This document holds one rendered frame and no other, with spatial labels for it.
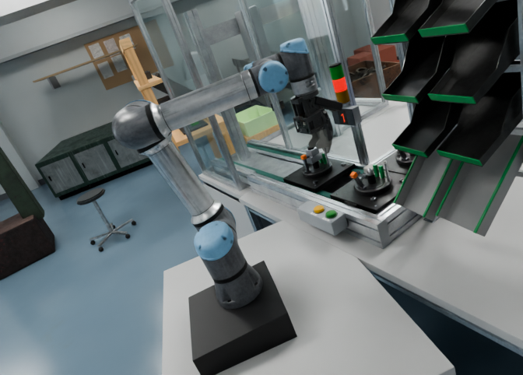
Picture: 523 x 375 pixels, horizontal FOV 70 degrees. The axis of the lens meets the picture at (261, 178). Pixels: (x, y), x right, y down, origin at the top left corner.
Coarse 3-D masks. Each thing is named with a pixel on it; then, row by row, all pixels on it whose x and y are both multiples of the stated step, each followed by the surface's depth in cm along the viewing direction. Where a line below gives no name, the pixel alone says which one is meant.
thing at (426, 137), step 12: (420, 108) 114; (432, 108) 115; (444, 108) 111; (456, 108) 102; (420, 120) 115; (432, 120) 111; (444, 120) 108; (456, 120) 103; (408, 132) 114; (420, 132) 111; (432, 132) 108; (444, 132) 103; (396, 144) 114; (408, 144) 112; (420, 144) 108; (432, 144) 102
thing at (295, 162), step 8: (296, 152) 204; (304, 152) 199; (296, 160) 201; (344, 160) 174; (280, 168) 202; (288, 168) 199; (296, 168) 196; (360, 168) 164; (272, 176) 188; (280, 176) 193; (344, 176) 170; (328, 184) 167; (336, 184) 165; (344, 184) 163; (312, 192) 160; (320, 192) 157; (328, 192) 161
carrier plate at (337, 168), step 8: (328, 160) 177; (336, 160) 174; (336, 168) 167; (344, 168) 165; (352, 168) 165; (288, 176) 177; (296, 176) 174; (328, 176) 163; (336, 176) 161; (296, 184) 168; (304, 184) 163; (312, 184) 160; (320, 184) 158
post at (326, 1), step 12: (324, 0) 137; (324, 12) 140; (336, 24) 141; (336, 36) 142; (336, 48) 143; (336, 60) 146; (348, 72) 148; (348, 84) 150; (360, 132) 158; (360, 144) 159; (360, 156) 163
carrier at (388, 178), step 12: (372, 168) 152; (372, 180) 140; (384, 180) 140; (396, 180) 141; (336, 192) 148; (348, 192) 145; (360, 192) 139; (372, 192) 136; (384, 192) 136; (396, 192) 134; (360, 204) 134; (372, 204) 132; (384, 204) 130
